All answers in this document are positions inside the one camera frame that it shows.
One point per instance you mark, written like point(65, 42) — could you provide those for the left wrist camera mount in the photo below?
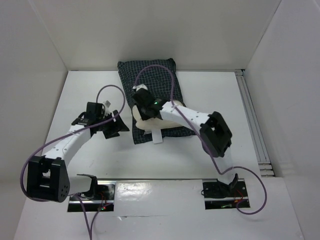
point(105, 107)

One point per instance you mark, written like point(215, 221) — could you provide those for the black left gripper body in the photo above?
point(111, 128)

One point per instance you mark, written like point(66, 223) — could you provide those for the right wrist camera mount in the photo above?
point(140, 86)

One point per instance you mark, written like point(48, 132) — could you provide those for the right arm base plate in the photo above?
point(217, 196)

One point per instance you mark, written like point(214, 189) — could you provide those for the cream pillow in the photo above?
point(152, 123)

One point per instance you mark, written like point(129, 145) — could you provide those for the white pillow label tag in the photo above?
point(156, 136)

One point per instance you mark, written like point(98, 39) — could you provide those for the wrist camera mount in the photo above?
point(140, 86)
point(105, 107)

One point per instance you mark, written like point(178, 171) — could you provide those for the aluminium rail frame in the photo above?
point(263, 159)

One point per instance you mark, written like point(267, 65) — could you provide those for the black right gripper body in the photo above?
point(141, 97)

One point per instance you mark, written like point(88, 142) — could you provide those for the dark checked pillowcase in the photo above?
point(158, 81)

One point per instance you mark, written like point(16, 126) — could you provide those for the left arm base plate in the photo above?
point(103, 199)

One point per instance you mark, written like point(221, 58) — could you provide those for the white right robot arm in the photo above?
point(214, 134)

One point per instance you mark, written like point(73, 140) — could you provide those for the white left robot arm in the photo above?
point(47, 175)

